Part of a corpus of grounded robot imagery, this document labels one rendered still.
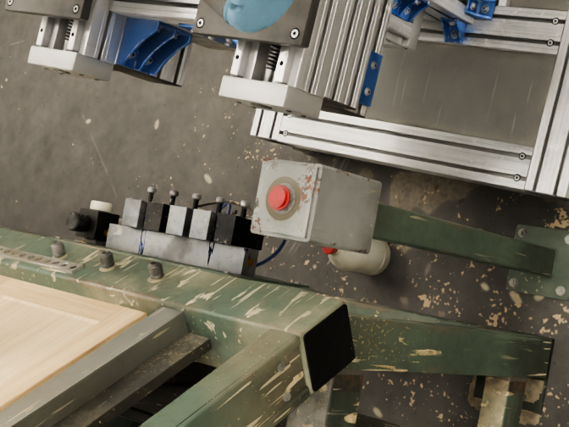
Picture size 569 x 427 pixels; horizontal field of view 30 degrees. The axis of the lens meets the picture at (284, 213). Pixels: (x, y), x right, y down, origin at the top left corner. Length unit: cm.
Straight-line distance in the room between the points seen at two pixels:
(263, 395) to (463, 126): 95
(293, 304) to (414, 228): 30
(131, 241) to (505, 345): 77
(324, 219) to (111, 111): 182
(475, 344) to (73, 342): 76
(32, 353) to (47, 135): 182
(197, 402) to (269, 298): 30
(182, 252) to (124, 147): 130
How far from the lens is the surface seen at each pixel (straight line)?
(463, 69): 234
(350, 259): 249
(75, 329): 186
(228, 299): 175
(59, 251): 207
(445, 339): 197
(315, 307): 167
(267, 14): 137
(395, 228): 182
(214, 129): 303
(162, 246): 205
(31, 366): 178
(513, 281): 242
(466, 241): 204
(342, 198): 164
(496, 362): 216
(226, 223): 191
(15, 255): 213
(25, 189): 361
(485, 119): 229
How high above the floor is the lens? 218
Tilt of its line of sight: 51 degrees down
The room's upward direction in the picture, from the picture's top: 77 degrees counter-clockwise
